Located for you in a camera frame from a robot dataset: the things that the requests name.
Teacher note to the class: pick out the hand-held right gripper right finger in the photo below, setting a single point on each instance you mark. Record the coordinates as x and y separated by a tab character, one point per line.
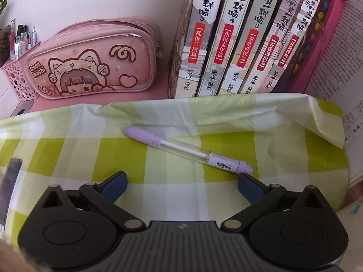
251	188

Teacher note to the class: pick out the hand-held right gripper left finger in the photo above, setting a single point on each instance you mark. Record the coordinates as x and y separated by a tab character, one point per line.
113	184

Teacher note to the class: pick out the purple pen with clear barrel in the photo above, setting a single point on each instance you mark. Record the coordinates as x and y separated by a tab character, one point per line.
227	161

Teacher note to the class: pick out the green checked tablecloth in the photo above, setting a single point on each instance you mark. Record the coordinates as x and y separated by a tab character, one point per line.
170	119

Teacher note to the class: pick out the dark phone with silver edge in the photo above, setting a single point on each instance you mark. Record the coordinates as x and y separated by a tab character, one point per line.
11	187

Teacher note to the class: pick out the pink cartoon pencil case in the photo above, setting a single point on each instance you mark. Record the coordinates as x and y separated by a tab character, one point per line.
85	62

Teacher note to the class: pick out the pink perforated pen holder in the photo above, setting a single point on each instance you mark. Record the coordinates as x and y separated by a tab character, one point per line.
19	76

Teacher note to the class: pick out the open printed page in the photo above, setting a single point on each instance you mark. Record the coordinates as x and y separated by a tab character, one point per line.
340	76

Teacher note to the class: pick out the cartoon cat history book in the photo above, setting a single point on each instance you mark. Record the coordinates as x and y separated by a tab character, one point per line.
276	45
295	48
224	42
252	39
195	48

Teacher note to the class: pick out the bunch of pens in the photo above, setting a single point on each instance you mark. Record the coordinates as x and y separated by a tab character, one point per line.
21	39

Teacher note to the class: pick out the pink abacus with colourful beads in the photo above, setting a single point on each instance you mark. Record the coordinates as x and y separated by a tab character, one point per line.
326	34

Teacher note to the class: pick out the glass vase with paper label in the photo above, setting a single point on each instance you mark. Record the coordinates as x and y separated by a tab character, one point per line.
4	42

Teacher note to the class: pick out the lucky bamboo plant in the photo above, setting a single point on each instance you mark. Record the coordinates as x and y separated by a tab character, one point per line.
2	5

